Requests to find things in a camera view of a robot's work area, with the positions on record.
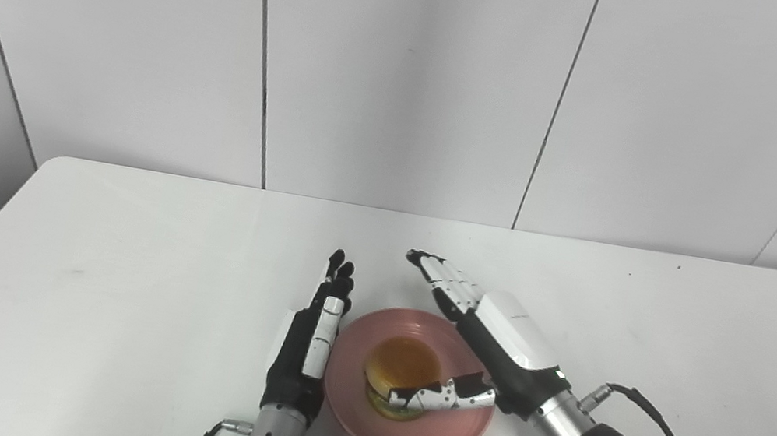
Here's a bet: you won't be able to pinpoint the pink round plate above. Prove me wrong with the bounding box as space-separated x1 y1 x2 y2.
315 297 508 436

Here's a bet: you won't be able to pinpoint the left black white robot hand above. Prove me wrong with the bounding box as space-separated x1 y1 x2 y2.
258 241 361 424

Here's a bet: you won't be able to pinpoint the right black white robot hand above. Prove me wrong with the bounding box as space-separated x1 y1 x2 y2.
380 247 589 436

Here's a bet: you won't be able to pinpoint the toy hamburger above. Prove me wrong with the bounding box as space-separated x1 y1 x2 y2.
357 330 448 427

